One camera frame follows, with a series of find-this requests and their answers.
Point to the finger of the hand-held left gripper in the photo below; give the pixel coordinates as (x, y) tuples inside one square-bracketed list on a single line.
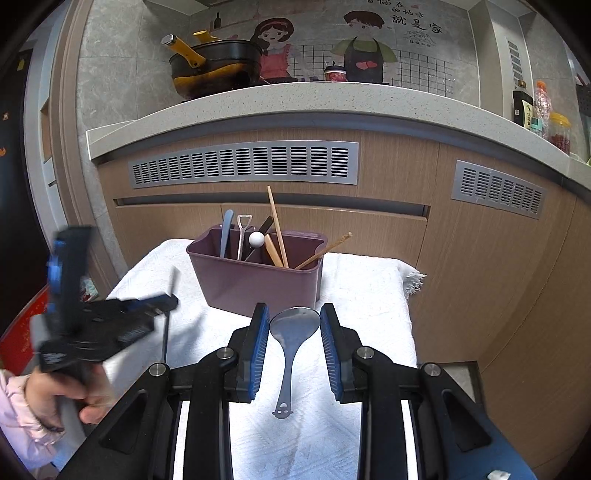
[(131, 328), (138, 307)]

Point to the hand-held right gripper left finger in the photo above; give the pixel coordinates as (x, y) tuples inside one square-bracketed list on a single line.
[(258, 350)]

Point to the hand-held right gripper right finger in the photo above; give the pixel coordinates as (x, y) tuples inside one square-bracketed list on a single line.
[(330, 350)]

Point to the steel rice paddle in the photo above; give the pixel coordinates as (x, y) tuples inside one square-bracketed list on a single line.
[(295, 323)]

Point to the purple plastic utensil container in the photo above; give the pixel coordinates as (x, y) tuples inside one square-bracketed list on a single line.
[(258, 286)]

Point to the brown wooden spoon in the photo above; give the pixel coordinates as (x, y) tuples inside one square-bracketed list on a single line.
[(273, 255)]

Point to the wooden chopstick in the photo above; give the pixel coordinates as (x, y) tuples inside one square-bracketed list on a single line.
[(277, 221), (328, 247)]

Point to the steel shovel-shaped spoon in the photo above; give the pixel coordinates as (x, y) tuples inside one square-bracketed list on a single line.
[(242, 237)]

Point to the blue plastic spoon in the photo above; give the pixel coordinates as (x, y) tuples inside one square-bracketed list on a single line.
[(226, 230)]

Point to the person's left forearm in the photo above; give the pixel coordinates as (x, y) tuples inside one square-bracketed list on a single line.
[(23, 424)]

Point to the person's left hand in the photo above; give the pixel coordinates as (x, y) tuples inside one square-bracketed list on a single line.
[(55, 392)]

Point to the red box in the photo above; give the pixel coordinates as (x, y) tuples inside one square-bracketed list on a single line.
[(23, 332)]

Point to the white towel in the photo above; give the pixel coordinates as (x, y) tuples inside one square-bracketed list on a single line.
[(369, 314)]

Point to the white ball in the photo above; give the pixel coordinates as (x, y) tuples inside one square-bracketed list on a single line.
[(256, 239)]

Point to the wooden kitchen cabinet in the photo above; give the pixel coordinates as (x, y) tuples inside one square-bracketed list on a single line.
[(485, 277)]

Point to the long grey vent grille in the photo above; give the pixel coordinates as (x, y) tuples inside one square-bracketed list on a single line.
[(244, 166)]

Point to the short grey vent grille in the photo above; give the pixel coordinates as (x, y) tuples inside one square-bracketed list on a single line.
[(498, 189)]

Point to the small red jar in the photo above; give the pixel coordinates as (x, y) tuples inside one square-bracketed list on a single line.
[(334, 73)]

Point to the dark sauce bottle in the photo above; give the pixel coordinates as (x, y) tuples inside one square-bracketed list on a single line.
[(522, 108)]

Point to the yellow-lidded jar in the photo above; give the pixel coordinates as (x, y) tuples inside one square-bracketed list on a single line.
[(558, 134)]

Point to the orange-capped bottle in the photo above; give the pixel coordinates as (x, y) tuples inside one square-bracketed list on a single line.
[(541, 106)]

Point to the cartoon wall sticker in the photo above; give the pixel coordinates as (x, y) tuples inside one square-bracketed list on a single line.
[(364, 50)]

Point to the white wall vent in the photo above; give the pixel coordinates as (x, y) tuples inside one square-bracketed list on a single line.
[(514, 64)]

